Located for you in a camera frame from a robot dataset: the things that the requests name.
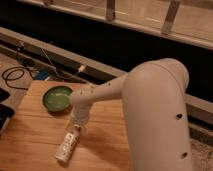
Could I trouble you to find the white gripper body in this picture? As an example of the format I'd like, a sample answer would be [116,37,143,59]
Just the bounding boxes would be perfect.
[70,104,91,126]

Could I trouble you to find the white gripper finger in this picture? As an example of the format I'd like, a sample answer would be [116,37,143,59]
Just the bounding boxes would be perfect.
[66,122,87,135]

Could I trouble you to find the white plastic bottle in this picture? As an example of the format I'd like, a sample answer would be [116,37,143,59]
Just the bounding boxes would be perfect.
[55,131,80,163]

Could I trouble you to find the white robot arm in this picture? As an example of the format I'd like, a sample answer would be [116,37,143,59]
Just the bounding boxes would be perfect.
[70,58,194,171]

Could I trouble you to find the green ceramic bowl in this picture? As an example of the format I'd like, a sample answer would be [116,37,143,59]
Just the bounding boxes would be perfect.
[42,86,73,112]

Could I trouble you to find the blue object on floor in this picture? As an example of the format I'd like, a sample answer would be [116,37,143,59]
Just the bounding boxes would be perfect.
[34,70,49,80]

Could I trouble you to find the black device at left edge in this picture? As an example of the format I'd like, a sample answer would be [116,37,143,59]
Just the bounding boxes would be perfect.
[0,88,15,134]

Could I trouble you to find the black coiled cable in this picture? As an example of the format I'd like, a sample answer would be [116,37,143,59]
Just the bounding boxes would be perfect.
[1,66,38,91]

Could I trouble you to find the wooden railing frame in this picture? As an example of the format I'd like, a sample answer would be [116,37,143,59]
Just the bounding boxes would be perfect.
[18,0,213,50]

